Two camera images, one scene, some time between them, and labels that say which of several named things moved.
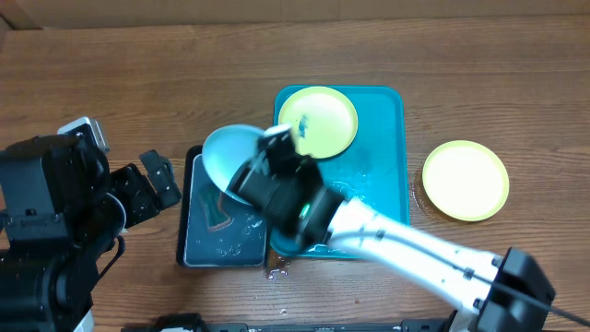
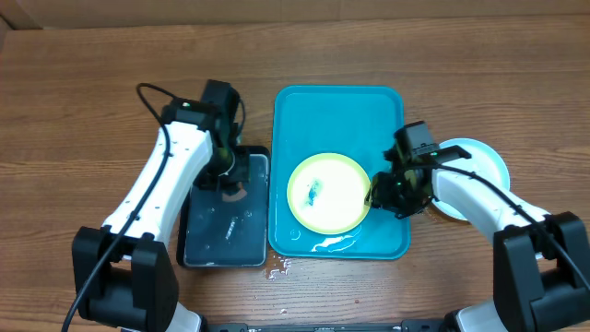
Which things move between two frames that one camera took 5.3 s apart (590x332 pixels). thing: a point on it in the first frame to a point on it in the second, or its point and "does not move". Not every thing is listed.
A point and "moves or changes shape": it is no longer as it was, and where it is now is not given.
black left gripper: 146,202 to 241,174
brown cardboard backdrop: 50,14 does not move
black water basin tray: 216,230 does not move
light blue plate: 225,150 moves or changes shape
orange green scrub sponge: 211,202 moves or changes shape
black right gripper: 313,167 to 383,197
